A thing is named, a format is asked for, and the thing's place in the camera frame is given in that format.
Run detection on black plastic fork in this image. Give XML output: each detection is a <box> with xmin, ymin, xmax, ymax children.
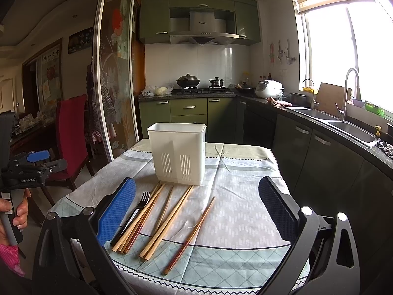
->
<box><xmin>110</xmin><ymin>191</ymin><xmax>151</xmax><ymax>247</ymax></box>

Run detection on pale wooden chopstick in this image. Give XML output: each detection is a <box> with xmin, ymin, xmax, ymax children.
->
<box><xmin>112</xmin><ymin>182</ymin><xmax>161</xmax><ymax>252</ymax></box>

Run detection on red-handled wooden chopstick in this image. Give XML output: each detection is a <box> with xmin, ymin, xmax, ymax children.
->
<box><xmin>120</xmin><ymin>183</ymin><xmax>165</xmax><ymax>254</ymax></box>

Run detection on speckled brown chopstick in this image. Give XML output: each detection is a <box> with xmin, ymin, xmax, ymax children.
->
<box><xmin>149</xmin><ymin>185</ymin><xmax>174</xmax><ymax>236</ymax></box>

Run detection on dark red-brown chopstick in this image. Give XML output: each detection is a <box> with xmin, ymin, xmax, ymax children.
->
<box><xmin>163</xmin><ymin>196</ymin><xmax>216</xmax><ymax>276</ymax></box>

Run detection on clear plastic spoon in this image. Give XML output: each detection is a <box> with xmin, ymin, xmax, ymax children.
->
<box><xmin>168</xmin><ymin>221</ymin><xmax>197</xmax><ymax>242</ymax></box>

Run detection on red kitchen cloth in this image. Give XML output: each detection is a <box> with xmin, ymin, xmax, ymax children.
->
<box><xmin>267</xmin><ymin>97</ymin><xmax>292</xmax><ymax>107</ymax></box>

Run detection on tall chrome kitchen faucet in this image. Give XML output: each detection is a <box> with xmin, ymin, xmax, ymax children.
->
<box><xmin>335</xmin><ymin>67</ymin><xmax>362</xmax><ymax>121</ymax></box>

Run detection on green lower kitchen cabinets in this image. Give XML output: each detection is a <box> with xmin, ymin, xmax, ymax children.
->
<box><xmin>139</xmin><ymin>97</ymin><xmax>237</xmax><ymax>143</ymax></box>

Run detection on green kitchen cabinets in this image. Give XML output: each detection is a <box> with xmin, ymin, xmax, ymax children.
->
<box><xmin>139</xmin><ymin>0</ymin><xmax>260</xmax><ymax>45</ymax></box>
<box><xmin>139</xmin><ymin>97</ymin><xmax>237</xmax><ymax>143</ymax></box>

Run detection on green upper kitchen cabinets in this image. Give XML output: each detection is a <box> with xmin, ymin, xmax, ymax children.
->
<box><xmin>139</xmin><ymin>0</ymin><xmax>260</xmax><ymax>45</ymax></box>

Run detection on person's left hand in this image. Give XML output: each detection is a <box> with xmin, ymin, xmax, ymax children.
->
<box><xmin>0</xmin><ymin>189</ymin><xmax>31</xmax><ymax>246</ymax></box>

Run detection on red upholstered wooden chair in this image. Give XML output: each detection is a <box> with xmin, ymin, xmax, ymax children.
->
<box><xmin>46</xmin><ymin>95</ymin><xmax>95</xmax><ymax>191</ymax></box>

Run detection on patterned grey green tablecloth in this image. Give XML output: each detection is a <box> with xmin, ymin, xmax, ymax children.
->
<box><xmin>48</xmin><ymin>138</ymin><xmax>311</xmax><ymax>294</ymax></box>

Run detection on floral glass sliding door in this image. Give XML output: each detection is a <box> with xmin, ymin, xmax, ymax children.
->
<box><xmin>92</xmin><ymin>0</ymin><xmax>139</xmax><ymax>162</ymax></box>

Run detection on white plastic utensil holder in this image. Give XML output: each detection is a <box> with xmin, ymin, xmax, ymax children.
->
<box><xmin>147</xmin><ymin>123</ymin><xmax>207</xmax><ymax>186</ymax></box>

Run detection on stainless steel sink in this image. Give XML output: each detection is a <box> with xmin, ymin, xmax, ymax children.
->
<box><xmin>291</xmin><ymin>107</ymin><xmax>380</xmax><ymax>148</ymax></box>

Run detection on small chrome faucet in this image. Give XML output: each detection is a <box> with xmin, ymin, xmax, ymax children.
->
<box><xmin>302</xmin><ymin>78</ymin><xmax>317</xmax><ymax>110</ymax></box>

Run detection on white plastic bag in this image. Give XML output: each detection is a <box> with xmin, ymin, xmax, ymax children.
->
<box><xmin>142</xmin><ymin>85</ymin><xmax>173</xmax><ymax>97</ymax></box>

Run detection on white rice cooker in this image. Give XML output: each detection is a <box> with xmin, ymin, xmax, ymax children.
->
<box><xmin>255</xmin><ymin>79</ymin><xmax>284</xmax><ymax>99</ymax></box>

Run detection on wooden cutting board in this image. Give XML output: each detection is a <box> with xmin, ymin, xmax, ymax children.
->
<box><xmin>316</xmin><ymin>83</ymin><xmax>344</xmax><ymax>118</ymax></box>

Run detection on gas stove top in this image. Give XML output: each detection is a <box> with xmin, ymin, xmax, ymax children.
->
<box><xmin>172</xmin><ymin>87</ymin><xmax>234</xmax><ymax>95</ymax></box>

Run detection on small black pot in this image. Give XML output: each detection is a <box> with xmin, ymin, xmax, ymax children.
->
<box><xmin>209</xmin><ymin>77</ymin><xmax>225</xmax><ymax>89</ymax></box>

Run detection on black wok with lid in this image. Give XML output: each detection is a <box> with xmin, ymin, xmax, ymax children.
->
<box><xmin>177</xmin><ymin>73</ymin><xmax>200</xmax><ymax>88</ymax></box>

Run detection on stainless range hood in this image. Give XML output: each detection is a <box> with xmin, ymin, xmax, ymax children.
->
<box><xmin>169</xmin><ymin>9</ymin><xmax>240</xmax><ymax>45</ymax></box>

